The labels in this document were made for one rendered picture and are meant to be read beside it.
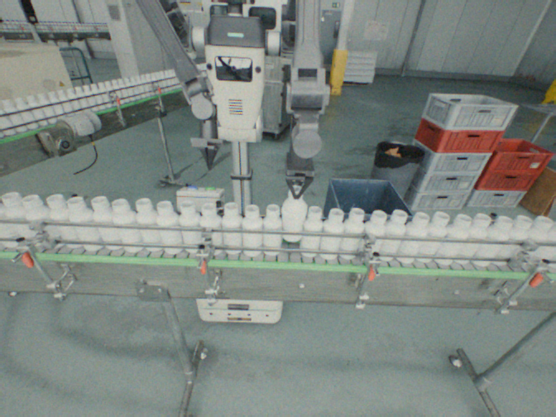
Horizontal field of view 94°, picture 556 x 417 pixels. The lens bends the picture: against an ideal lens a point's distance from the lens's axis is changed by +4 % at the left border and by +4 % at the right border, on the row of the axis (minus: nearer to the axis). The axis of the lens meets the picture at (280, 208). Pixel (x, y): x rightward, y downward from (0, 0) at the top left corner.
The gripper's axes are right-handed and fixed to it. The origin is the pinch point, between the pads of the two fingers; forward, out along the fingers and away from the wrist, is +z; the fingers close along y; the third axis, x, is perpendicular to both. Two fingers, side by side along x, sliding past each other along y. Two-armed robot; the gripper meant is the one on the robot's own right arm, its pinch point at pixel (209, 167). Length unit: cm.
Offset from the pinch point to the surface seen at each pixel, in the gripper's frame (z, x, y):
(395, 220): 10, -18, 56
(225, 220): 12.6, -17.8, 8.4
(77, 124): -12, 82, -101
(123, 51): -159, 492, -287
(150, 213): 11.5, -17.3, -12.3
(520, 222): 9, -18, 92
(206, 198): 10.0, -3.9, -0.4
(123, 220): 13.4, -19.0, -18.8
